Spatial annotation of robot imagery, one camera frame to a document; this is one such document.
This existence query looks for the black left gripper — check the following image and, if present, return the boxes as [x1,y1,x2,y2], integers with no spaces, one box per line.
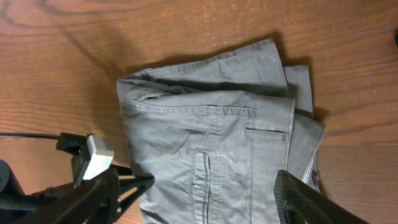
[1,133,155,223]

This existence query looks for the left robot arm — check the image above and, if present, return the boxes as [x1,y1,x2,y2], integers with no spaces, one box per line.
[1,133,155,223]

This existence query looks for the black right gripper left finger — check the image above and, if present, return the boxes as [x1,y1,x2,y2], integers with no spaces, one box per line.
[9,168,121,224]

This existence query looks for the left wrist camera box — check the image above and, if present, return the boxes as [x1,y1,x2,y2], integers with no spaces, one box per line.
[83,134,114,180]

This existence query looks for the grey shorts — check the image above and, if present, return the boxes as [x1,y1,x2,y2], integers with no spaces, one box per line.
[117,39,325,223]

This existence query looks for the left black camera cable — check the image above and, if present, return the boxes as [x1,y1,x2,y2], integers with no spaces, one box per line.
[0,132,60,140]

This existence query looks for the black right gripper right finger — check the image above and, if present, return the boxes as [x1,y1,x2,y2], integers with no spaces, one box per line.
[274,170,368,224]

